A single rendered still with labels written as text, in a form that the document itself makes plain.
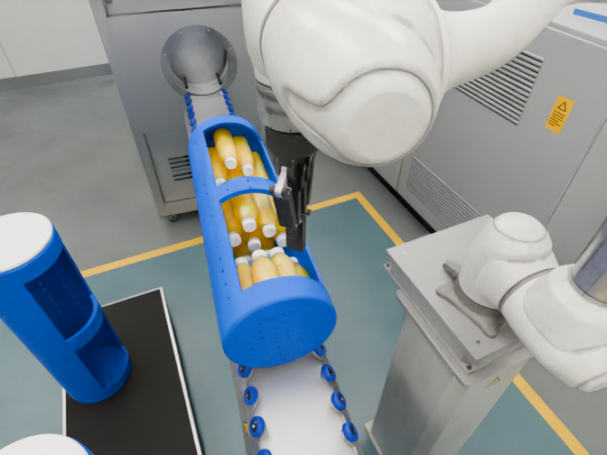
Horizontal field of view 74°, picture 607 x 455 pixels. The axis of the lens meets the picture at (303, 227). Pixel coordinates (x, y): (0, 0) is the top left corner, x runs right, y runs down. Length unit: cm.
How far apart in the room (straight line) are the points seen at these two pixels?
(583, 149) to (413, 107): 172
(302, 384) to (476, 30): 93
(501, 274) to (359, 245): 184
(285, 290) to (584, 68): 146
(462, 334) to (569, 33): 131
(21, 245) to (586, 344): 150
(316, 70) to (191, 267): 244
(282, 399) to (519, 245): 67
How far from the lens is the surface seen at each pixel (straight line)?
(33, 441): 111
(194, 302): 249
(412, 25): 32
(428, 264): 121
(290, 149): 51
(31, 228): 159
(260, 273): 100
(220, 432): 210
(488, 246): 98
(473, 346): 109
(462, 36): 37
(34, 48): 546
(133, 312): 236
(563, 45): 199
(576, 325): 88
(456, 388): 123
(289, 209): 56
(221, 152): 145
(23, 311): 162
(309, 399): 111
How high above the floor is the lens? 194
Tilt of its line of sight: 43 degrees down
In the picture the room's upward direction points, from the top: straight up
